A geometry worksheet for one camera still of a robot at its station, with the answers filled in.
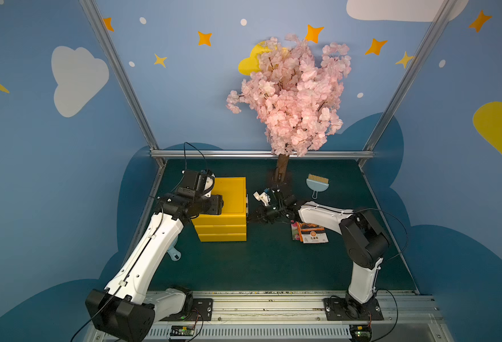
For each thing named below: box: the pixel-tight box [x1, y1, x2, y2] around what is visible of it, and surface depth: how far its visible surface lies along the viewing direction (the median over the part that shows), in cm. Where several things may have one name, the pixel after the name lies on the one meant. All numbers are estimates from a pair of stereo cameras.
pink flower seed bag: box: [290, 220, 300, 241], surface depth 95 cm
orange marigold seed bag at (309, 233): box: [295, 221, 329, 244], surface depth 94 cm
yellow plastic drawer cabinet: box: [191, 176, 249, 243], surface depth 82 cm
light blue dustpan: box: [166, 235, 182, 262], surface depth 86 cm
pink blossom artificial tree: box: [226, 34, 352, 183], surface depth 73 cm
